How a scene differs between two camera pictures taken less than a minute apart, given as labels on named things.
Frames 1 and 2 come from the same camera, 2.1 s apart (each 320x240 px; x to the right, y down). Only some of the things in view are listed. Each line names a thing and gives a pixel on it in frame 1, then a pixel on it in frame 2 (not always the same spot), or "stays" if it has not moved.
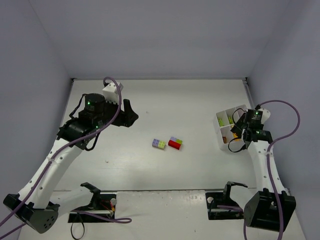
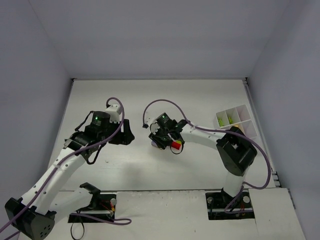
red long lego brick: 174,144 stays
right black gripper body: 238,127 to 161,139
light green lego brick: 220,122 stays
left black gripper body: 121,116 to 122,133
